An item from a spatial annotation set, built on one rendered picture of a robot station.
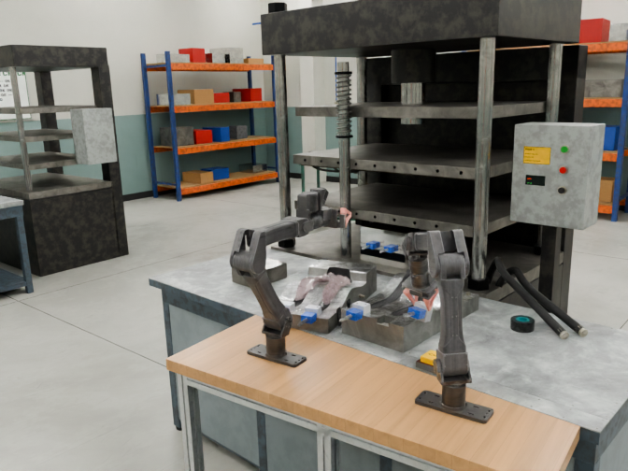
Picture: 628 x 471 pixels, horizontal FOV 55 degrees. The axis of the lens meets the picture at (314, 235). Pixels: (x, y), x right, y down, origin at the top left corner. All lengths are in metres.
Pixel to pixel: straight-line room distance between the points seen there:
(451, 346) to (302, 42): 1.86
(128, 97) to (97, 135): 3.86
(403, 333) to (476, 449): 0.55
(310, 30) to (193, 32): 7.68
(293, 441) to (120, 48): 7.97
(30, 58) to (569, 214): 4.74
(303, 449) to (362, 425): 0.90
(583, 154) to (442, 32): 0.73
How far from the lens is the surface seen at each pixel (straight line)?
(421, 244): 1.76
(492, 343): 2.11
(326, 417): 1.67
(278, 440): 2.59
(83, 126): 5.92
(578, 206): 2.54
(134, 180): 9.86
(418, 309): 1.96
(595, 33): 8.03
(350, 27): 2.86
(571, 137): 2.52
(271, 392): 1.77
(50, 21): 9.30
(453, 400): 1.66
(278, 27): 3.17
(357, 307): 2.07
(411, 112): 2.81
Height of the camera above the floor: 1.64
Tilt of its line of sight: 14 degrees down
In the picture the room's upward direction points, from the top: 2 degrees counter-clockwise
